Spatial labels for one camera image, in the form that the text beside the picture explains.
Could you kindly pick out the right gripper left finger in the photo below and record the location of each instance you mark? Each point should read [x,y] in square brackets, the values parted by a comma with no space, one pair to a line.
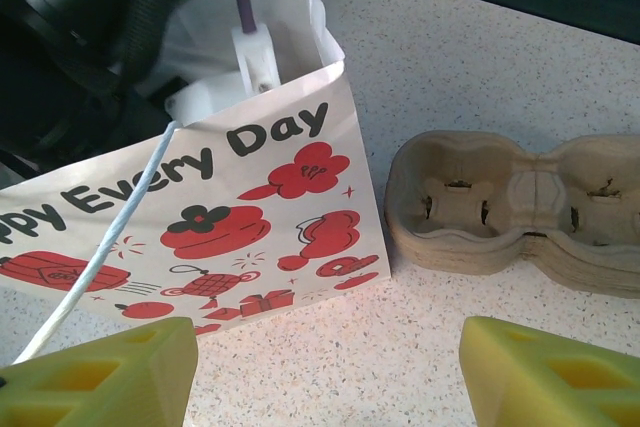
[100,387]

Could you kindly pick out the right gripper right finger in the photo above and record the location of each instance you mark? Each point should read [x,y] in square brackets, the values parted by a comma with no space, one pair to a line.
[550,387]

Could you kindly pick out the stack of pulp cup carriers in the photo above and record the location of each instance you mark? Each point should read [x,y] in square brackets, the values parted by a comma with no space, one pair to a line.
[525,242]

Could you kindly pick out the white red printed paper bag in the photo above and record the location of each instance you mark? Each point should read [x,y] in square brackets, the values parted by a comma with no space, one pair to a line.
[225,187]

